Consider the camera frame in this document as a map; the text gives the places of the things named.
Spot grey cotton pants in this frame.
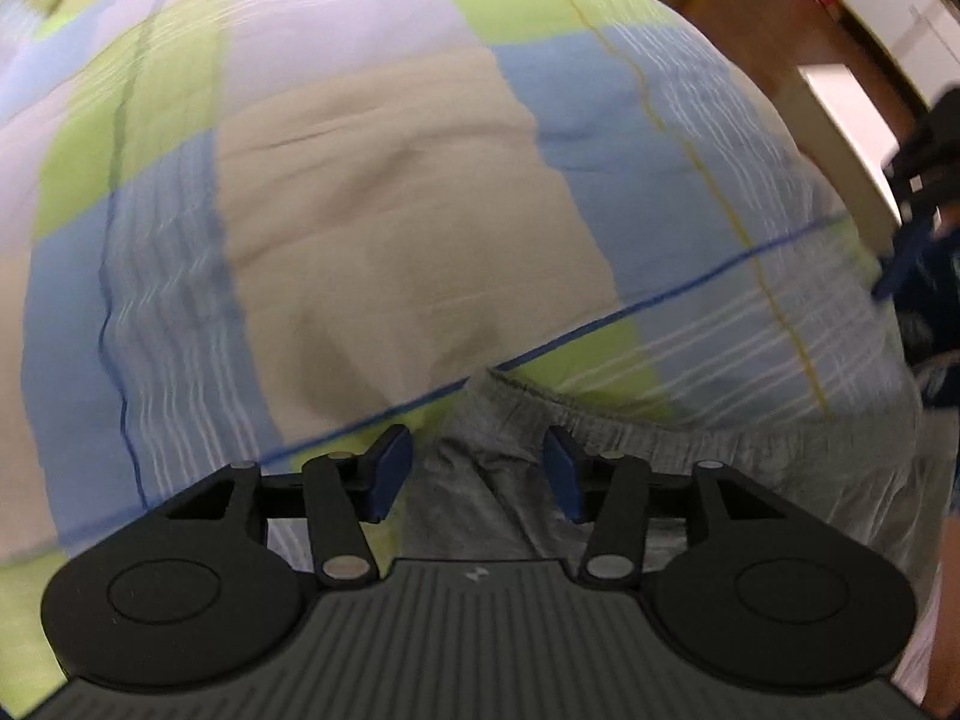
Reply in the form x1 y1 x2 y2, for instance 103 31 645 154
400 367 939 593

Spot plaid patchwork bedsheet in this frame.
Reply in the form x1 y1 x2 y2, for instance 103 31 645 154
2 0 916 713

